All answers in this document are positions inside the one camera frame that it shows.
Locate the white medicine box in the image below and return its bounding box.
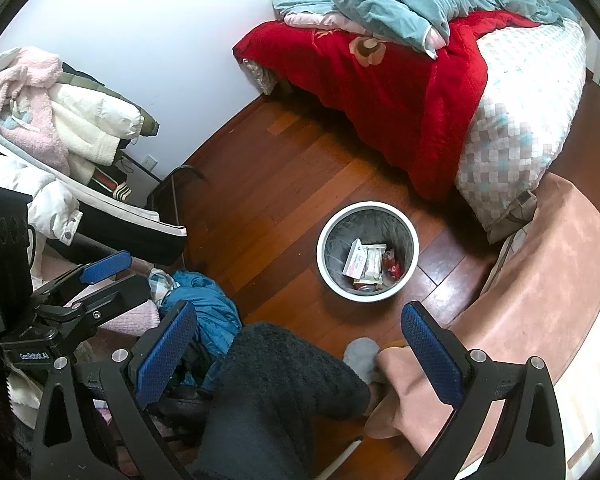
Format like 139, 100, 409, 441
342, 239, 368, 279

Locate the red floral blanket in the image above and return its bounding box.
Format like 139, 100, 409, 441
232, 10, 536, 201

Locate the cream puffy jacket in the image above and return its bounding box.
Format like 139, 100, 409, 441
50, 82, 146, 167

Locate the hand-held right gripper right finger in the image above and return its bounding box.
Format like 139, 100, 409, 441
401, 301, 566, 480

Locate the grey bin liner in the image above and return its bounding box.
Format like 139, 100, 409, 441
325, 210, 412, 293

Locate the striped tablecloth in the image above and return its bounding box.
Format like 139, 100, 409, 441
550, 355, 600, 476

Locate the person's leg in dark trousers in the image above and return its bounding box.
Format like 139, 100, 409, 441
187, 322, 372, 480

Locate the checkered bed mattress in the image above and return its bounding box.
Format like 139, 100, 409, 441
455, 20, 588, 246

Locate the white plastic packet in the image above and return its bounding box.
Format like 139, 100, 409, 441
355, 244, 387, 284

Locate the white round waste bin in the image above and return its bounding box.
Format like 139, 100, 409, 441
316, 201, 420, 302

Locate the plaid cloth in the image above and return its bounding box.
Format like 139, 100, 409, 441
147, 267, 180, 303

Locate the pink fleece robe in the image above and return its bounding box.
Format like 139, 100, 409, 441
0, 47, 72, 177

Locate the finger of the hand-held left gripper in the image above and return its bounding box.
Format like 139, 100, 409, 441
35, 250, 133, 311
64, 275, 153, 356

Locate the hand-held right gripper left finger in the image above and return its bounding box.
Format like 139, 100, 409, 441
30, 301, 199, 480

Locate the teal quilt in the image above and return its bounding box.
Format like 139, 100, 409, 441
272, 0, 581, 58

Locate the white down coat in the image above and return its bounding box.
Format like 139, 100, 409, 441
0, 152, 83, 247

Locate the pink plush cloth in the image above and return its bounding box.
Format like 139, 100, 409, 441
365, 172, 600, 456

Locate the blue jacket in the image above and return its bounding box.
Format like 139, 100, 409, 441
159, 269, 243, 392

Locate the pink knit cloth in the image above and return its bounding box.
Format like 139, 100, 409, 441
99, 304, 161, 337

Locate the black metal rack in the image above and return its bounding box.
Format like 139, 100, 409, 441
147, 165, 206, 228

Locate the black and white garment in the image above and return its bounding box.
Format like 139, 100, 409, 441
45, 180, 188, 267

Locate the red wrapper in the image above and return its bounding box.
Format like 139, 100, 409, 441
382, 249, 402, 279

